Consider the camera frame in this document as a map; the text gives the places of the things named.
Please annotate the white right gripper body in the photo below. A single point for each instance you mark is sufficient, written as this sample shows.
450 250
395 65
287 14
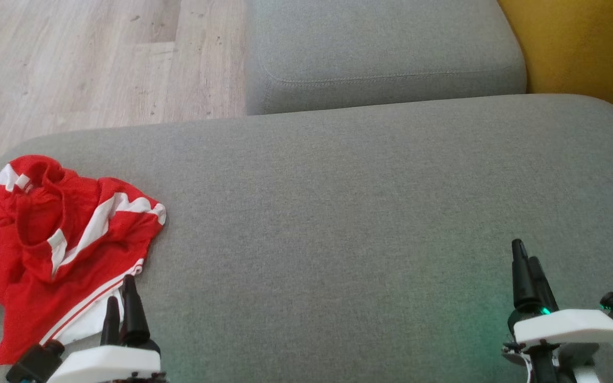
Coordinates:
567 325

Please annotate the red shirt white sleeves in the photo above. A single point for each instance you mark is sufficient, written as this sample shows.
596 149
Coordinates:
30 311

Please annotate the yellow fabric surface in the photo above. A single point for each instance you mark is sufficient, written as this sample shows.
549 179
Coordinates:
588 48

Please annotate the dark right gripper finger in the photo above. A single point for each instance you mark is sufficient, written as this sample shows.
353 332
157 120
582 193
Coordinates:
523 276
545 290

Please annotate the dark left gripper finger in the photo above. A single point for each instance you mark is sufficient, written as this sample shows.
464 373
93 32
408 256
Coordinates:
110 322
133 314

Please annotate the red shorts white waistband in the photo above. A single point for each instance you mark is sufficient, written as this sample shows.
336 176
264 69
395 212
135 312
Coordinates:
80 199

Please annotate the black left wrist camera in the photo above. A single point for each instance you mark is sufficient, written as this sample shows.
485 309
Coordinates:
32 364

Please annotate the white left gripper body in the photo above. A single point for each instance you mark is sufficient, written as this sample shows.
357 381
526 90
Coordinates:
107 364

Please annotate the small grey sofa cushion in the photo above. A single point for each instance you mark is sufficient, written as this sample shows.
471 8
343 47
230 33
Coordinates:
381 48

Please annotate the large grey sofa seat cushion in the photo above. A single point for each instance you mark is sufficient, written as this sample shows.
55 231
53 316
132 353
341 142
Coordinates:
338 223

